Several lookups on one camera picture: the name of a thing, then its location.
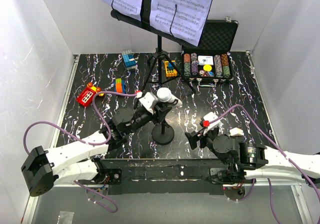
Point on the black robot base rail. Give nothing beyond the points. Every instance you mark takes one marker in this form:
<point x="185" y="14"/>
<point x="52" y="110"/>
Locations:
<point x="161" y="176"/>

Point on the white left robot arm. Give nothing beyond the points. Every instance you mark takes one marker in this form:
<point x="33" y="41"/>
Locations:
<point x="44" y="168"/>

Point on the right sheet music page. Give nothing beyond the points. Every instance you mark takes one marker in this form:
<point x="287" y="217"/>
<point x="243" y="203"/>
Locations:
<point x="182" y="19"/>

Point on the red toy brick house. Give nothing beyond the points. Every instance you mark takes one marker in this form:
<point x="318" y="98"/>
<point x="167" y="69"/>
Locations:
<point x="86" y="96"/>

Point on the white microphone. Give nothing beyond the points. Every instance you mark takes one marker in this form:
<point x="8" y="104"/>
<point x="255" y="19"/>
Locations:
<point x="165" y="95"/>

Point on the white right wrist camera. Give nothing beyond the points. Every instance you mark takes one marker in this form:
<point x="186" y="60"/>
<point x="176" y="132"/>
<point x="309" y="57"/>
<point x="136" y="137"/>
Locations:
<point x="209" y="122"/>

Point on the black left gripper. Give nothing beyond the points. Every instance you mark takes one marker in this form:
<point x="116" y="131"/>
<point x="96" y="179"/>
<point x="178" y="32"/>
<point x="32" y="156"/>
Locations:
<point x="160" y="112"/>

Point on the playing card deck box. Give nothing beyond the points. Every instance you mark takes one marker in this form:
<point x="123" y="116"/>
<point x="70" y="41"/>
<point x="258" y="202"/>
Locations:
<point x="206" y="60"/>

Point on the yellow dealer chip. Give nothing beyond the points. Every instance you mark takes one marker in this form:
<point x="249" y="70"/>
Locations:
<point x="207" y="68"/>

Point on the yellow blue brick frame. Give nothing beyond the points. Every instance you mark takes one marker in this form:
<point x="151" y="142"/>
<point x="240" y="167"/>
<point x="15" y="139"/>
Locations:
<point x="170" y="71"/>

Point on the black tripod music stand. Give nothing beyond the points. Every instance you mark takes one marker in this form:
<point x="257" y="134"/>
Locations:
<point x="159" y="55"/>

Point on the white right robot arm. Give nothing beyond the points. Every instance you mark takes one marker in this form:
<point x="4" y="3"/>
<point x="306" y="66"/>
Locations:
<point x="244" y="161"/>

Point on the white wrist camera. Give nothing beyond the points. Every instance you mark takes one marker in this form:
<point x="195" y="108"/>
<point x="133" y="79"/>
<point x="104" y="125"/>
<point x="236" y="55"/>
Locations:
<point x="148" y="100"/>
<point x="209" y="122"/>

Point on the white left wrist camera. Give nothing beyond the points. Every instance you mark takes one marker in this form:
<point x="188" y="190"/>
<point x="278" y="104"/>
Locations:
<point x="148" y="100"/>

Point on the blue white brick stack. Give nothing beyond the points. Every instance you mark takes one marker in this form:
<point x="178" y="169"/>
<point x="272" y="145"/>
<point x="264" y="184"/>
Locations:
<point x="129" y="60"/>

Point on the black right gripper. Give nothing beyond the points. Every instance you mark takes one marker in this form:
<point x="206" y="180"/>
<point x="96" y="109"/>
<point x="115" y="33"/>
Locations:
<point x="193" y="137"/>

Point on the orange blue toy car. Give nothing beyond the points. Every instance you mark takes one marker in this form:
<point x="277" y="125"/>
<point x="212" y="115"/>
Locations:
<point x="119" y="86"/>

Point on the black poker chip case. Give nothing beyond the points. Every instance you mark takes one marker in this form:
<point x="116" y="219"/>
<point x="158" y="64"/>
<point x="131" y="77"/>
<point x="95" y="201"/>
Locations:
<point x="216" y="40"/>

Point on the black desktop microphone stand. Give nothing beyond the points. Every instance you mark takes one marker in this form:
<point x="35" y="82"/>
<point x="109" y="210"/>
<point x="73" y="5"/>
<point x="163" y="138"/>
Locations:
<point x="163" y="133"/>

